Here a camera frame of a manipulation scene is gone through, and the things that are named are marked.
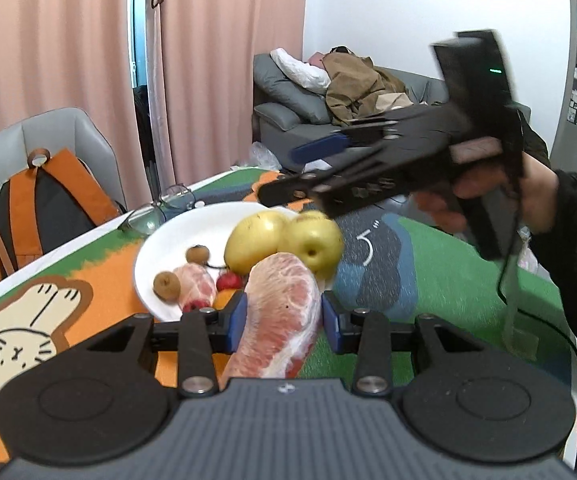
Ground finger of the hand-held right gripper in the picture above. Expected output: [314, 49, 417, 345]
[291, 111, 410, 163]
[257, 149, 405, 209]

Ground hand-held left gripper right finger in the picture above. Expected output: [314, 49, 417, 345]
[321, 290, 473, 397]

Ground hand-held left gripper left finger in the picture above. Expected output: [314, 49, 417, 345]
[86, 290, 249, 399]

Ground large pink pomelo segment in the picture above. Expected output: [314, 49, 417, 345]
[218, 252, 323, 380]

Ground small pink pomelo segment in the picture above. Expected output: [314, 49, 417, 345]
[171, 264, 218, 313]

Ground yellow pear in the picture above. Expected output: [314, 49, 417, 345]
[279, 210, 345, 284]
[224, 211, 294, 276]

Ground white plate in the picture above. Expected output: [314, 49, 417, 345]
[133, 202, 342, 324]

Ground person's right hand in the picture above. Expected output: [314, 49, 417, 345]
[413, 152, 563, 236]

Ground small orange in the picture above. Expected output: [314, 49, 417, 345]
[212, 290, 240, 311]

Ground small white plastic bag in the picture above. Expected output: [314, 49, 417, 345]
[230, 141, 284, 171]

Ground grey sofa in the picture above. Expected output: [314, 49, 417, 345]
[252, 52, 532, 172]

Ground brown coat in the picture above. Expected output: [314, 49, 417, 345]
[323, 47, 415, 129]

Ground white pillow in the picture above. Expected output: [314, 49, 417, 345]
[270, 47, 332, 94]

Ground pink curtain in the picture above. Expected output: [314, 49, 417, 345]
[0, 0, 137, 149]
[158, 0, 310, 189]

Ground cartoon printed table mat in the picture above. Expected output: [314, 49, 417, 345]
[0, 167, 577, 480]

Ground black-rimmed eyeglasses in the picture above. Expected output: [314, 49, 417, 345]
[117, 185, 199, 236]

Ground orange and black backpack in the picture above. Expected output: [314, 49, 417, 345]
[0, 147, 127, 289]

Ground window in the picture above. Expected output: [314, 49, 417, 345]
[129, 0, 164, 92]

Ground grey chair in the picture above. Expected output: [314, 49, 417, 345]
[0, 107, 130, 247]

